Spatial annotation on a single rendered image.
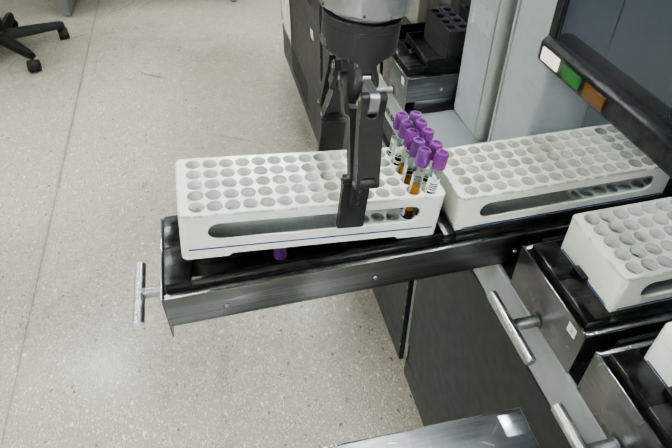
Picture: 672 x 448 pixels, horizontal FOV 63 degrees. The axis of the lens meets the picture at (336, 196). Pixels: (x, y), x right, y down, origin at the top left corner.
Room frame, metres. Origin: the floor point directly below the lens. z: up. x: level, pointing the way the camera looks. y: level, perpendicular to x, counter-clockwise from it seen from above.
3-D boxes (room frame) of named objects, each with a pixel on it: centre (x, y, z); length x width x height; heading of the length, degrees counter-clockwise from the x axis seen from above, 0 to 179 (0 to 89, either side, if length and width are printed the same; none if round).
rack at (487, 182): (0.56, -0.28, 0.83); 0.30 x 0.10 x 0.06; 104
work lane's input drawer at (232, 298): (0.52, -0.10, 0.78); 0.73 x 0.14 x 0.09; 104
